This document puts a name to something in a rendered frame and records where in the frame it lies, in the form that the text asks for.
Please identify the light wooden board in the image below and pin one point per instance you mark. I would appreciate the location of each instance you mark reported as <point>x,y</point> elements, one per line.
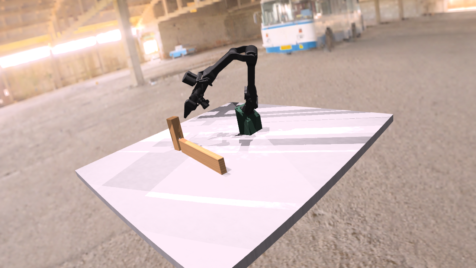
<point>204,156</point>

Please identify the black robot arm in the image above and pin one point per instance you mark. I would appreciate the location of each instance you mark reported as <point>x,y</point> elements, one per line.
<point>210,74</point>

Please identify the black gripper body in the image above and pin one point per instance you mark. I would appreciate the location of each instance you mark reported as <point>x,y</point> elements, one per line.
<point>191,102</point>

